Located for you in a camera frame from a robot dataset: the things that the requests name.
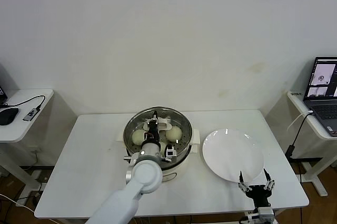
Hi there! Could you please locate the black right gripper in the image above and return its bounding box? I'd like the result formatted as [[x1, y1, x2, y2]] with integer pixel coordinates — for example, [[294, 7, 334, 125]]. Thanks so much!
[[237, 169, 276, 208]]

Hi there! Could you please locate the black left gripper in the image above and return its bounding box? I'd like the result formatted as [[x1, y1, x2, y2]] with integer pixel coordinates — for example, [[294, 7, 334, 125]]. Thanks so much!
[[145, 111, 162, 146]]

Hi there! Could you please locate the stainless steel steamer basket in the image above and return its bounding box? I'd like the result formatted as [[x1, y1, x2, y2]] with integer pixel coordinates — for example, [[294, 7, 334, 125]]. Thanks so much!
[[123, 106, 194, 169]]

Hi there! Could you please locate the large white plate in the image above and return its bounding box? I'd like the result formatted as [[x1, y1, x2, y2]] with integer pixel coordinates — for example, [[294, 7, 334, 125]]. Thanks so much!
[[202, 128, 265, 183]]

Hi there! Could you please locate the white electric cooking pot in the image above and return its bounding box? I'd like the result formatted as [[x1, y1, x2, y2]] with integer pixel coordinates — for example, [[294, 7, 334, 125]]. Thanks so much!
[[115, 129, 201, 184]]

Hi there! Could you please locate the white side desk with label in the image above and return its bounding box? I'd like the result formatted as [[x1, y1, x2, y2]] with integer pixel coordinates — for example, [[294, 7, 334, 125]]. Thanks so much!
[[286, 89, 337, 197]]

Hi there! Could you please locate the grey usb hub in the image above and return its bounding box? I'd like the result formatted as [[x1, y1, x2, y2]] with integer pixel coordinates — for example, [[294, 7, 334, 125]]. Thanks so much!
[[22, 108, 38, 122]]

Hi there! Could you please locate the grey open laptop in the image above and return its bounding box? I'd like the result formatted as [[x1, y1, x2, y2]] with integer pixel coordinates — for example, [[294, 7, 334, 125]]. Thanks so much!
[[303, 56, 337, 138]]

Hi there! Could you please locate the white floor power strip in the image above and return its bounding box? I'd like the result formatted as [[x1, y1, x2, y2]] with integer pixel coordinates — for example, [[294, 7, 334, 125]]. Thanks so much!
[[32, 170, 51, 182]]

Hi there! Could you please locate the white side desk with mouse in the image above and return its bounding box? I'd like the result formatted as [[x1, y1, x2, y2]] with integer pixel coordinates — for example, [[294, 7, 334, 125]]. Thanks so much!
[[0, 88, 55, 192]]

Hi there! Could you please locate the black computer mouse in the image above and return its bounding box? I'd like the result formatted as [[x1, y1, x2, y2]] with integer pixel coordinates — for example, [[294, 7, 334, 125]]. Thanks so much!
[[0, 107, 19, 126]]

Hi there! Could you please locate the black open laptop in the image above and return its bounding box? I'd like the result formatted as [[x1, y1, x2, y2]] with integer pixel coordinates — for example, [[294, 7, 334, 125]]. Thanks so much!
[[0, 62, 8, 106]]

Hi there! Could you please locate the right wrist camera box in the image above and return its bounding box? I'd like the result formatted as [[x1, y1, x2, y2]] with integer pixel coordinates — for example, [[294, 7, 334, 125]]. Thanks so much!
[[242, 206, 276, 222]]

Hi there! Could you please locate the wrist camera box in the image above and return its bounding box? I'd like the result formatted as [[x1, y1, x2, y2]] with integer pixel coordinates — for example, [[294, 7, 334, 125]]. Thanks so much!
[[242, 206, 276, 222], [163, 144, 177, 164]]

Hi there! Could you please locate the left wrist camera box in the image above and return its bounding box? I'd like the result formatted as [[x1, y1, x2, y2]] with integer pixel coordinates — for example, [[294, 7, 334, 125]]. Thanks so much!
[[163, 144, 177, 164]]

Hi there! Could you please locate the black power adapter cable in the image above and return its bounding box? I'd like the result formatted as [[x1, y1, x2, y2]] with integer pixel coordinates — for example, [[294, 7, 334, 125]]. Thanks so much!
[[284, 113, 314, 159]]

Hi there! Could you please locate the white laptop cable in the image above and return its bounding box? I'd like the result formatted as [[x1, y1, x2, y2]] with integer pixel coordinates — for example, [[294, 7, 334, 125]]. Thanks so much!
[[286, 110, 314, 133]]

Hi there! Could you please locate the black usb hub cable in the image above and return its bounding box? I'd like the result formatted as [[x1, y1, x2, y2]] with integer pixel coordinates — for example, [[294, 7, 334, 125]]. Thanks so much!
[[0, 94, 46, 111]]

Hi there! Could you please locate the white floor cable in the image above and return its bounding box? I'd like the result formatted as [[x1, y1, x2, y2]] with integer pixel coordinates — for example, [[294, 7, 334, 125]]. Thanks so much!
[[0, 193, 35, 213]]

